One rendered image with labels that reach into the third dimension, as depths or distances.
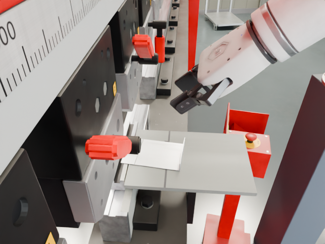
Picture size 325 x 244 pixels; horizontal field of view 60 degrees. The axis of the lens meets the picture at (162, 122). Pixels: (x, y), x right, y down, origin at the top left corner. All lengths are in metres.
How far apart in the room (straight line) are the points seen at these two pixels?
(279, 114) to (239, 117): 1.54
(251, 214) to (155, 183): 1.30
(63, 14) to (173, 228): 0.54
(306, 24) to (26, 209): 0.36
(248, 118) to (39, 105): 1.04
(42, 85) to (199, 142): 0.53
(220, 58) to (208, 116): 2.06
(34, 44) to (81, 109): 0.08
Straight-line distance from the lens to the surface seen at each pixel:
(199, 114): 2.49
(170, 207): 0.70
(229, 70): 0.42
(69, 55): 0.22
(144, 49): 0.37
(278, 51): 0.42
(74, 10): 0.24
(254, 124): 1.19
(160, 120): 0.94
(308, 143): 1.11
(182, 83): 0.53
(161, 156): 0.63
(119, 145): 0.20
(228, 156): 0.65
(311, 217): 1.35
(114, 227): 0.61
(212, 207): 1.81
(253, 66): 0.42
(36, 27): 0.18
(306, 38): 0.42
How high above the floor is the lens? 1.44
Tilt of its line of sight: 37 degrees down
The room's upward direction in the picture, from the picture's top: straight up
